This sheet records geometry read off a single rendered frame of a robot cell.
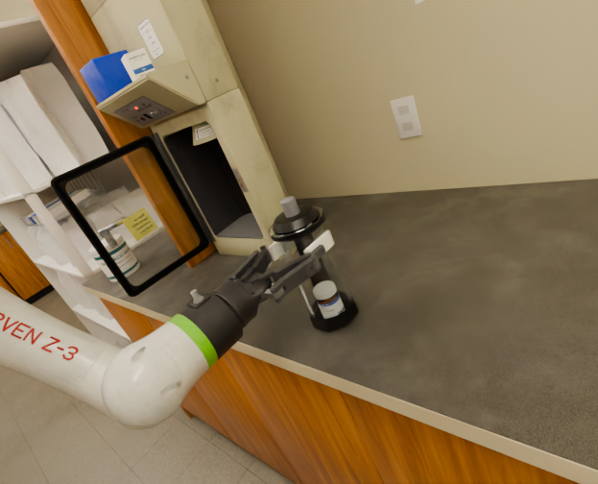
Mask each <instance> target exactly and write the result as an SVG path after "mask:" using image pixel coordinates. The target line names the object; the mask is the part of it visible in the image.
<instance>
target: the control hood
mask: <svg viewBox="0 0 598 484"><path fill-rule="evenodd" d="M141 96H145V97H147V98H149V99H151V100H153V101H155V102H157V103H159V104H161V105H163V106H164V107H166V108H168V109H171V110H173V111H175V112H174V113H172V114H170V115H167V116H165V117H163V118H160V119H158V120H156V121H154V122H152V123H150V124H147V125H145V126H142V125H140V124H138V123H135V122H133V121H131V120H129V119H127V118H125V117H123V116H120V115H118V114H116V113H114V112H115V111H117V110H119V109H120V108H122V107H124V106H125V105H127V104H129V103H131V102H133V101H134V100H136V99H138V98H140V97H141ZM203 103H205V98H204V97H203V93H202V91H201V89H200V87H199V85H198V83H197V81H196V78H195V76H194V74H193V72H192V70H191V68H190V66H189V64H188V61H187V60H182V61H179V62H176V63H173V64H171V65H168V66H165V67H162V68H159V69H157V70H154V71H151V72H148V73H146V74H144V75H143V76H141V77H140V78H138V79H137V80H135V81H133V82H132V83H130V84H129V85H127V86H125V87H124V88H122V89H121V90H119V91H118V92H116V93H115V94H113V95H111V96H110V97H108V98H107V99H106V100H105V101H103V102H102V103H100V104H99V105H97V107H96V108H97V109H98V110H100V111H102V112H105V113H107V114H109V115H112V116H114V117H116V118H119V119H121V120H123V121H126V122H128V123H130V124H133V125H135V126H136V127H139V128H141V129H142V128H143V129H144V128H147V127H149V126H152V125H153V124H155V123H158V122H160V121H162V120H165V119H167V118H170V117H172V116H174V115H177V114H179V113H182V112H184V111H186V110H189V109H192V108H194V107H196V106H199V105H201V104H203Z"/></svg>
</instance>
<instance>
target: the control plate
mask: <svg viewBox="0 0 598 484"><path fill-rule="evenodd" d="M141 104H145V105H146V106H143V105H141ZM134 107H137V108H138V109H135V108H134ZM159 109H162V112H160V111H159ZM155 111H157V114H155ZM174 112H175V111H173V110H171V109H168V108H166V107H164V106H163V105H161V104H159V103H157V102H155V101H153V100H151V99H149V98H147V97H145V96H141V97H140V98H138V99H136V100H134V101H133V102H131V103H129V104H127V105H125V106H124V107H122V108H120V109H119V110H117V111H115V112H114V113H116V114H118V115H120V116H123V117H125V118H127V119H129V120H131V121H133V122H135V123H138V124H140V125H142V126H145V125H147V124H150V123H152V122H154V121H156V120H158V119H160V118H163V117H165V116H167V115H170V114H172V113H174ZM151 113H153V114H154V115H153V116H152V115H151ZM143 114H148V115H150V116H152V117H153V118H152V119H150V118H148V117H146V116H144V115H143ZM140 117H143V118H145V119H146V120H145V121H143V120H141V119H140ZM136 120H139V121H140V122H138V121H136Z"/></svg>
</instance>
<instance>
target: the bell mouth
mask: <svg viewBox="0 0 598 484"><path fill-rule="evenodd" d="M192 134H193V145H194V146H196V145H200V144H203V143H205V142H208V141H210V140H213V139H215V138H217V137H216V135H215V133H214V131H213V129H212V127H211V126H210V124H209V123H207V122H205V121H204V122H202V123H199V124H196V125H193V126H192Z"/></svg>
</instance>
